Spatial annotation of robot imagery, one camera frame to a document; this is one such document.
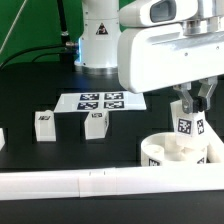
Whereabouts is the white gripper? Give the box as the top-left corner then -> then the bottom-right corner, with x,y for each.
117,24 -> 224,114

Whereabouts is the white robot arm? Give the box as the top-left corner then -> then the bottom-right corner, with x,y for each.
75,0 -> 224,113

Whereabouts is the white front wall bar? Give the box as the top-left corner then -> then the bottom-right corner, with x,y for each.
0,163 -> 224,201

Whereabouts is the white marker base plate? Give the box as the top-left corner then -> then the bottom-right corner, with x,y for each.
54,91 -> 146,113

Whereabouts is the black vertical post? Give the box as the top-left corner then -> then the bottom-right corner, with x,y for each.
57,0 -> 75,71

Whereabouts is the black cable lower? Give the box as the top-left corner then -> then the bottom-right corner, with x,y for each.
30,49 -> 80,64

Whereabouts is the black cable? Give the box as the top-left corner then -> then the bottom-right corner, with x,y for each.
0,41 -> 80,69
30,49 -> 80,64

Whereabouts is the black cable upper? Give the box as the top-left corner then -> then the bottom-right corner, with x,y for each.
0,41 -> 80,69

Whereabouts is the thin white cable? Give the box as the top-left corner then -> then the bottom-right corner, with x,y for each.
0,0 -> 28,55

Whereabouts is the white left wall piece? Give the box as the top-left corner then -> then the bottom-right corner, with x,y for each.
0,128 -> 5,151

